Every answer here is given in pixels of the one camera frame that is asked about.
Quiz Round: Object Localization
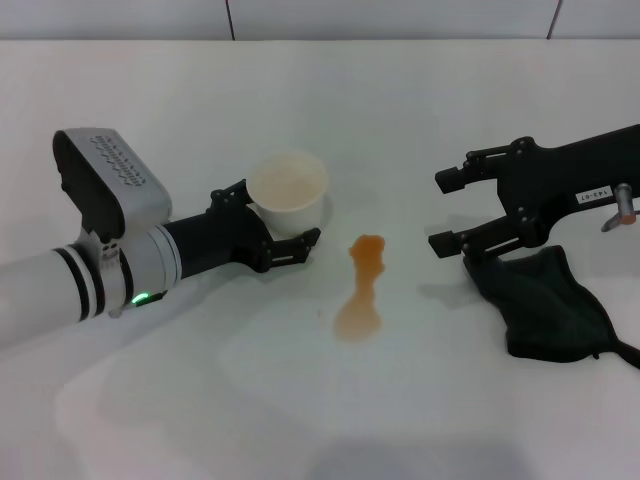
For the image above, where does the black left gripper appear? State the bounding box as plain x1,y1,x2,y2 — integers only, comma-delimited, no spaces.
162,177,321,281

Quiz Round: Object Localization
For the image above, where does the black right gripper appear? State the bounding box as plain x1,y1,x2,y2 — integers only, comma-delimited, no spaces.
428,124,640,259

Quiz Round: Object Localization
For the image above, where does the white paper cup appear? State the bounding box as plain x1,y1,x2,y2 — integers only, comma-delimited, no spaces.
248,148,330,237

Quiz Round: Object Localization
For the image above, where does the dark blue rag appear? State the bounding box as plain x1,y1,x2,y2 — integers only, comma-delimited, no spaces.
462,244,640,370

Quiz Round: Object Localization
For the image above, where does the brown water stain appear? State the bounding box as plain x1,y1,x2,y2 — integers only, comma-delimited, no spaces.
332,233,387,344

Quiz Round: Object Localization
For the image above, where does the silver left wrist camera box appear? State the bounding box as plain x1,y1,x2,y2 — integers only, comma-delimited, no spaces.
53,128,174,237

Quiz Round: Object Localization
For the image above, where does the silver plug with grey cable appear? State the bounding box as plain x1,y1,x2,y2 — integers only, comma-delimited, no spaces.
601,183,640,233

